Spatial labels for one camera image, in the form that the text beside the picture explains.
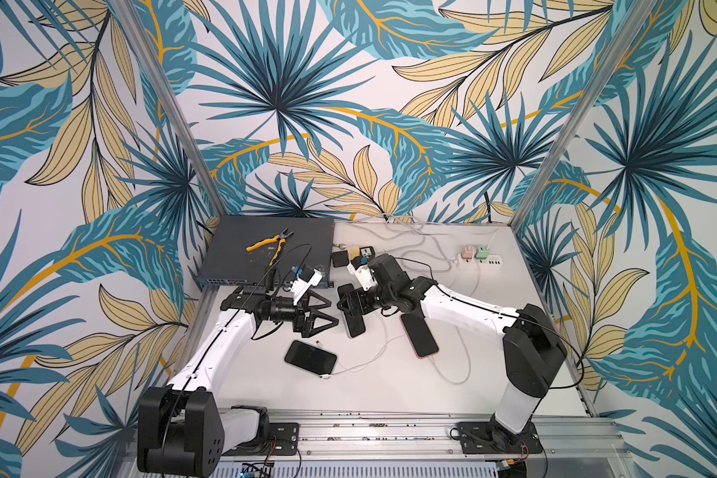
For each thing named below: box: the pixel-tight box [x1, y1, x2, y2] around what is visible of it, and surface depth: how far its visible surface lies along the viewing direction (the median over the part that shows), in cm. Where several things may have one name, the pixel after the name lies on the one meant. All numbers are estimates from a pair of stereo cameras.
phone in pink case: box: [400, 313, 440, 359], surface depth 92 cm
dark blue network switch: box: [197, 216, 336, 290], surface depth 109 cm
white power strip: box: [457, 253, 503, 270], surface depth 108 cm
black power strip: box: [331, 245, 376, 268], surface depth 109 cm
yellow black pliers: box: [244, 227, 294, 267], surface depth 108 cm
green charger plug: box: [475, 244, 489, 260], surface depth 106 cm
